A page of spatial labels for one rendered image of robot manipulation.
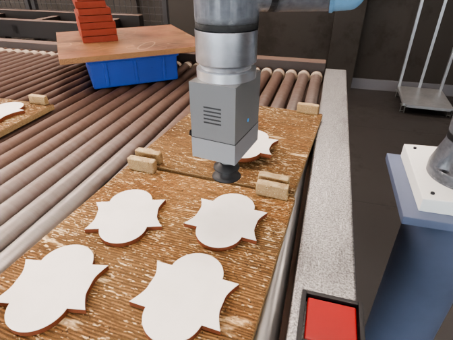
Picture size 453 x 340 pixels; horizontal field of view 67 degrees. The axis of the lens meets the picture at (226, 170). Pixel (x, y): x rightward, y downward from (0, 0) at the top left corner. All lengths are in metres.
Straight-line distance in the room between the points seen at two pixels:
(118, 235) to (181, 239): 0.10
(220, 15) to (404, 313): 0.88
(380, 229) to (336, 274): 1.62
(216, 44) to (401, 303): 0.83
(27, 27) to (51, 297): 1.88
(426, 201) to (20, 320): 0.70
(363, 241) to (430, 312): 1.03
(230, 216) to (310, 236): 0.14
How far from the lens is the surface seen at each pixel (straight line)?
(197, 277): 0.47
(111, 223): 0.58
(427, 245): 0.90
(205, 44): 0.41
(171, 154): 0.76
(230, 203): 0.59
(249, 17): 0.41
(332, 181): 0.73
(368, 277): 1.85
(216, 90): 0.41
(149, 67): 1.29
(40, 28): 2.19
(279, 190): 0.61
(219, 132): 0.43
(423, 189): 0.81
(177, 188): 0.65
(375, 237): 2.08
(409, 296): 1.01
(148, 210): 0.59
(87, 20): 1.42
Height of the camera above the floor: 1.30
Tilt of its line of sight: 32 degrees down
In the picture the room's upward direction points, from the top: straight up
